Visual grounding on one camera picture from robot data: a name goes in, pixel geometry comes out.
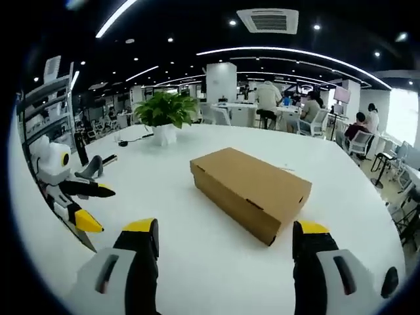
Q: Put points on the brown cardboard shoe box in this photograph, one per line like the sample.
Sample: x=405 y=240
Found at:
x=243 y=193

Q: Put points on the grey storage shelf rack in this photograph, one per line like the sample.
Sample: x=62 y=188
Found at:
x=49 y=108

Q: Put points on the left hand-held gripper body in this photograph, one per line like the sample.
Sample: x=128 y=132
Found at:
x=49 y=160

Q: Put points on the grey curved object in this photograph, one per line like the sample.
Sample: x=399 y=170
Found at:
x=92 y=167

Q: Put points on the small black device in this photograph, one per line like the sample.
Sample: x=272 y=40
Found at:
x=122 y=143

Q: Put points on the white pillar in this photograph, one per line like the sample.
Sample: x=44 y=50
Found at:
x=221 y=80

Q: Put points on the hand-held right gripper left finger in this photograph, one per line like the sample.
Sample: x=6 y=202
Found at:
x=108 y=279

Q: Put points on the white office chair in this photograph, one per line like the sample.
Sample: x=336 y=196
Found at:
x=318 y=123
x=220 y=115
x=361 y=142

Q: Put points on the black bar stool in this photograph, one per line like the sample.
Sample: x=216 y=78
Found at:
x=266 y=118

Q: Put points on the pink lit monitor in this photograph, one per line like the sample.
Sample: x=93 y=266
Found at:
x=342 y=94

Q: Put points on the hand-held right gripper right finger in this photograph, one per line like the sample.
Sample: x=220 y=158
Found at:
x=328 y=282

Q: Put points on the green potted plant white pot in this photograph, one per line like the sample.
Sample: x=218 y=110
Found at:
x=164 y=111

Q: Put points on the black upright object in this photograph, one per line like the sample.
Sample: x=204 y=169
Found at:
x=81 y=147

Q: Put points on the ceiling air vent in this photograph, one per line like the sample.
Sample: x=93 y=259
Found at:
x=267 y=20

